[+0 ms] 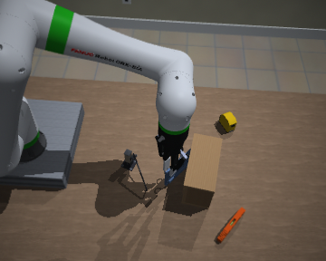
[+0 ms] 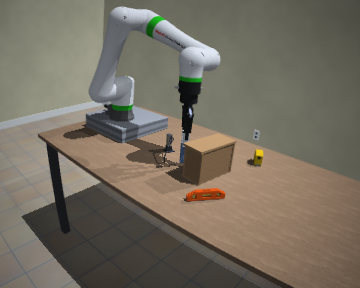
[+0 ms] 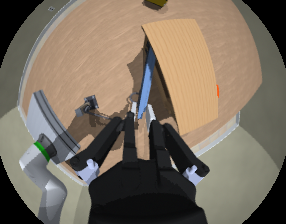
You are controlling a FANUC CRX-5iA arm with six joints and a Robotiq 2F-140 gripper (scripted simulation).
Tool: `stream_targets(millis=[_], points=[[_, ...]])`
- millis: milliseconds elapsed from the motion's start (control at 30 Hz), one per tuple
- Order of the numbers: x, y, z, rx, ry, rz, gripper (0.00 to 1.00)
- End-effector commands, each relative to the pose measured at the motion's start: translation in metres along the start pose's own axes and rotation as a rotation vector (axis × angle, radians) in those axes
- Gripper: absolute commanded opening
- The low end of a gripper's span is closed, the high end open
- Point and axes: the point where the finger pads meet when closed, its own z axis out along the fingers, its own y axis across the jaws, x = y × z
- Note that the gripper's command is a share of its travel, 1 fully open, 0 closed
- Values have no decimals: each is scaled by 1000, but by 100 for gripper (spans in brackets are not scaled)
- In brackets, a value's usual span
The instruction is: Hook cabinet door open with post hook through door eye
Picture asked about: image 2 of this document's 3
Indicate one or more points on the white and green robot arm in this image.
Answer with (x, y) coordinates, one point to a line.
(194, 58)

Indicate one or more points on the orange torpedo level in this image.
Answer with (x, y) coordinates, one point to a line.
(205, 194)

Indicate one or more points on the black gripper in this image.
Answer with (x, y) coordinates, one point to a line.
(187, 115)

